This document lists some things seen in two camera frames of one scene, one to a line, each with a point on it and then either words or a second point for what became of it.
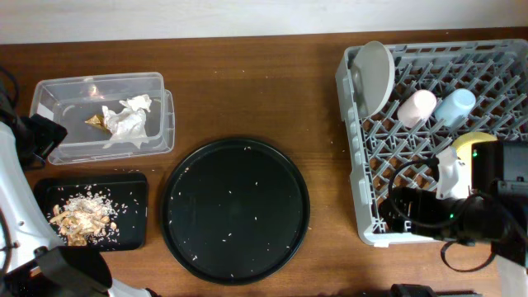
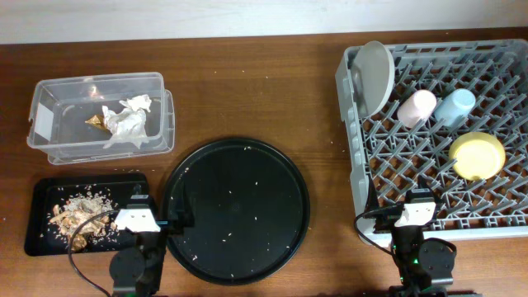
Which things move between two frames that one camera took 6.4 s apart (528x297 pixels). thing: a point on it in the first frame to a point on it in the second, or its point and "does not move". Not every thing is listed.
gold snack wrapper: (98, 120) does not move
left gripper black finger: (44, 134) to (137, 189)
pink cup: (417, 109) does not move
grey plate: (374, 77) does not move
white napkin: (128, 123) does not move
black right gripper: (425, 202) to (388, 216)
